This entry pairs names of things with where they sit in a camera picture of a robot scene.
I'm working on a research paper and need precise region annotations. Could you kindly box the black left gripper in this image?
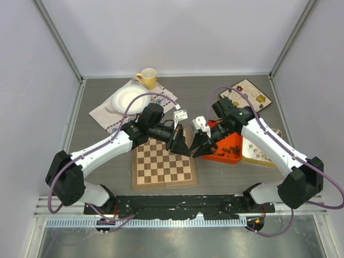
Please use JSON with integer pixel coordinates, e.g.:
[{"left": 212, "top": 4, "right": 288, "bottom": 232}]
[{"left": 148, "top": 122, "right": 191, "bottom": 156}]

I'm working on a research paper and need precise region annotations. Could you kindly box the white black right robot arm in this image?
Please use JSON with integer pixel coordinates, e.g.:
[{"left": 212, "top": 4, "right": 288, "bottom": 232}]
[{"left": 190, "top": 98, "right": 324, "bottom": 212}]

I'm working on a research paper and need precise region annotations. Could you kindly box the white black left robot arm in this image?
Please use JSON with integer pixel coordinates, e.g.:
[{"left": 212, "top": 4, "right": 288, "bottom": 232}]
[{"left": 45, "top": 103, "right": 191, "bottom": 214}]

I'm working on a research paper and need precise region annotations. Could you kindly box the dark chess piece cluster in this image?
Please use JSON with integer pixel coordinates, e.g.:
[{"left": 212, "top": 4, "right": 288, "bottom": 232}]
[{"left": 214, "top": 146, "right": 240, "bottom": 157}]

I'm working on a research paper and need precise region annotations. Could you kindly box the wooden chess board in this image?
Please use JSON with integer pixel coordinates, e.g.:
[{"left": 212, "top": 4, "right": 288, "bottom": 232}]
[{"left": 132, "top": 138, "right": 197, "bottom": 190}]

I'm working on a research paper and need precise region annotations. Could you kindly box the gold tray of light pieces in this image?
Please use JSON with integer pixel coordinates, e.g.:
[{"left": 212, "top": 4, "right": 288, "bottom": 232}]
[{"left": 241, "top": 138, "right": 276, "bottom": 168}]

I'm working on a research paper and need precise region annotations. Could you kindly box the orange plastic tray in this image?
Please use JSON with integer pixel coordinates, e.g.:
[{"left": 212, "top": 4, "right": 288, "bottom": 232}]
[{"left": 201, "top": 133, "right": 242, "bottom": 164}]

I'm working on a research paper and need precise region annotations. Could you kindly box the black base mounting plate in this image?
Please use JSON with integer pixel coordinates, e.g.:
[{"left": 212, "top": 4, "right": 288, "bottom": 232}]
[{"left": 97, "top": 195, "right": 275, "bottom": 220}]

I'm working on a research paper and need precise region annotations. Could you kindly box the floral square plate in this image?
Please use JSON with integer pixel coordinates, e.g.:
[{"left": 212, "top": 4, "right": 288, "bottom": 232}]
[{"left": 219, "top": 79, "right": 272, "bottom": 112}]

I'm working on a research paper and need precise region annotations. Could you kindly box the white paper bowl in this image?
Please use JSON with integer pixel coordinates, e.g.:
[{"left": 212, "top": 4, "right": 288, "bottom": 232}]
[{"left": 111, "top": 85, "right": 151, "bottom": 114}]

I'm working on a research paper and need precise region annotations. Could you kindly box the yellow mug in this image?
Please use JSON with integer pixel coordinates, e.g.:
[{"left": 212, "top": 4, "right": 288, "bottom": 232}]
[{"left": 135, "top": 68, "right": 157, "bottom": 90}]

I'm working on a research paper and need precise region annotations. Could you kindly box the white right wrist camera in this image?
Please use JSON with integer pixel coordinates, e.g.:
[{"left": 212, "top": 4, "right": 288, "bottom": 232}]
[{"left": 191, "top": 116, "right": 211, "bottom": 138}]

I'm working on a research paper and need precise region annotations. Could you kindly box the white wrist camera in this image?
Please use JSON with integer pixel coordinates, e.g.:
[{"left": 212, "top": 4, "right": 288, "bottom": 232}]
[
  {"left": 173, "top": 109, "right": 188, "bottom": 130},
  {"left": 191, "top": 116, "right": 211, "bottom": 138}
]

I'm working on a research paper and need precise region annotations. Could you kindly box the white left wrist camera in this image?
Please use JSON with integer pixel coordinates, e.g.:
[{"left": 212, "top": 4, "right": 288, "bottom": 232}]
[{"left": 173, "top": 109, "right": 188, "bottom": 130}]

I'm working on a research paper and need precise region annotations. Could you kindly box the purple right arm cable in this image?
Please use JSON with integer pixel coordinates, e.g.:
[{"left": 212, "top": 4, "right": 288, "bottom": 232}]
[{"left": 206, "top": 85, "right": 344, "bottom": 238}]

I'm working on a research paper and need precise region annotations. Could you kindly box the aluminium frame rail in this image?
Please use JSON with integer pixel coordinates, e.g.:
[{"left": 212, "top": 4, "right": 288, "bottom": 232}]
[{"left": 34, "top": 195, "right": 326, "bottom": 230}]

